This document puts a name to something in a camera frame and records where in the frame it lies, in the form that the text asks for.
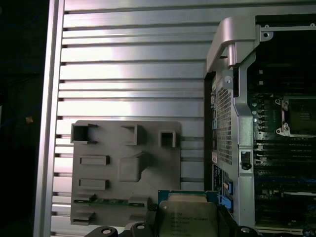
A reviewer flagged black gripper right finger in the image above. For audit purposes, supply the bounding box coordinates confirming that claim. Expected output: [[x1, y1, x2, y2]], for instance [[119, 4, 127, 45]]
[[216, 205, 259, 237]]

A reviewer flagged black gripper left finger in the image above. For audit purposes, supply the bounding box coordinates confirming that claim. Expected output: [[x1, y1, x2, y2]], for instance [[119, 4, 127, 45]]
[[88, 200, 161, 237]]

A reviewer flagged silver CPU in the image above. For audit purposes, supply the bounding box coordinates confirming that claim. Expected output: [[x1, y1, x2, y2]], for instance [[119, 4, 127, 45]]
[[158, 189, 220, 237]]

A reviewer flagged black RAM slot bank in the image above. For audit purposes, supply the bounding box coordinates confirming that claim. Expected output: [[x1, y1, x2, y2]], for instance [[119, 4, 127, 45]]
[[254, 138, 316, 174], [249, 69, 316, 92]]

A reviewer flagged CPU socket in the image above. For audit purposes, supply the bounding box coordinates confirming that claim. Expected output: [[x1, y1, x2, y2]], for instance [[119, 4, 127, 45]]
[[275, 97, 316, 137]]

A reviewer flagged green RAM stick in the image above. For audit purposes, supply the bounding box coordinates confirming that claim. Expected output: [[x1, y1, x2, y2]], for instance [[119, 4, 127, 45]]
[[73, 195, 150, 206]]

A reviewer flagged grey parts rack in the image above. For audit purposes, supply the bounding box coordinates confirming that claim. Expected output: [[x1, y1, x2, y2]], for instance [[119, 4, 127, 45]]
[[70, 120, 183, 227]]

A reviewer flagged black open PC case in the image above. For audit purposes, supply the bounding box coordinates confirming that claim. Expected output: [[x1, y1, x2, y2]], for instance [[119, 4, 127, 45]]
[[203, 14, 316, 237]]

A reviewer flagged green motherboard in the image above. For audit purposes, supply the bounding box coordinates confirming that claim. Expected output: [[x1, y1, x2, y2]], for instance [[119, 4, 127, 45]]
[[248, 69, 316, 227]]

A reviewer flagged blue card retention bracket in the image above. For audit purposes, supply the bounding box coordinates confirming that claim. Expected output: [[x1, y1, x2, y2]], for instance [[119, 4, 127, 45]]
[[218, 181, 235, 215]]

